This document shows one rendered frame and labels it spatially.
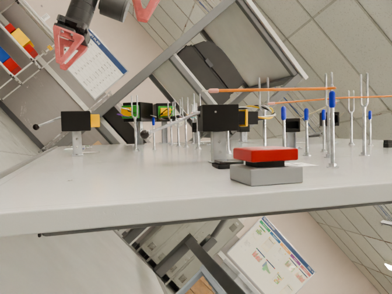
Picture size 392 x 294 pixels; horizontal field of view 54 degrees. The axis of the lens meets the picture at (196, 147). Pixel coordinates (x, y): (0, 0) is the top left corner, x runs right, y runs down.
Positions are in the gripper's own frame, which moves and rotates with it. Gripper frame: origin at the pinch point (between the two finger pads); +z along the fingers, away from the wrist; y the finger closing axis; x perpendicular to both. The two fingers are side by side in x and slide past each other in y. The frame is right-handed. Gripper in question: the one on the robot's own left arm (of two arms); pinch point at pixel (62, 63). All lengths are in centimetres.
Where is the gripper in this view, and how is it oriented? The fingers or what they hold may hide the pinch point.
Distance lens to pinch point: 95.3
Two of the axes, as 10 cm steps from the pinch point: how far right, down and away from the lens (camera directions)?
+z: -3.0, 9.5, -1.1
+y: -1.8, 0.6, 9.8
